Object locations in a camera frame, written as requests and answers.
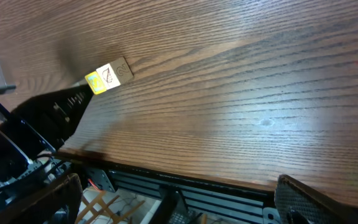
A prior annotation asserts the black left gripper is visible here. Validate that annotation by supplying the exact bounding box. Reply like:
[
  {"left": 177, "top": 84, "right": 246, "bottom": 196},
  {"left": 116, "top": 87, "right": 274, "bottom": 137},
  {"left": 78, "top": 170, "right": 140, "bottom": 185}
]
[{"left": 12, "top": 85, "right": 94, "bottom": 151}]

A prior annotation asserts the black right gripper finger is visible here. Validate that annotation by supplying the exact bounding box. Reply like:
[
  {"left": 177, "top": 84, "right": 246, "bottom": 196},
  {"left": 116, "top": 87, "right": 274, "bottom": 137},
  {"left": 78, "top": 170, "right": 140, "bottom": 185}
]
[{"left": 274, "top": 175, "right": 358, "bottom": 224}]

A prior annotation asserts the red Y leaf block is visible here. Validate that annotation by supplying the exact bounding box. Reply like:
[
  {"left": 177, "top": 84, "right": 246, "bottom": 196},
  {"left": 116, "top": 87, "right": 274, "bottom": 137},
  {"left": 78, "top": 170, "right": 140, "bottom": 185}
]
[{"left": 96, "top": 57, "right": 134, "bottom": 90}]

